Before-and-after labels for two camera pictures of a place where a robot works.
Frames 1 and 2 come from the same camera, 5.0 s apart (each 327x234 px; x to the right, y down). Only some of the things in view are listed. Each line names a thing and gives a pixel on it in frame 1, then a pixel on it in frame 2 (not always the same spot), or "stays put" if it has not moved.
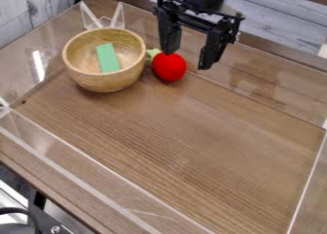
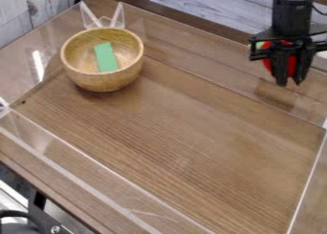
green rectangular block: x=107 y=56 stays put
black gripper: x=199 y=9 → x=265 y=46
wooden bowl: x=104 y=58 stays put
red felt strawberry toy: x=168 y=66 → x=265 y=46
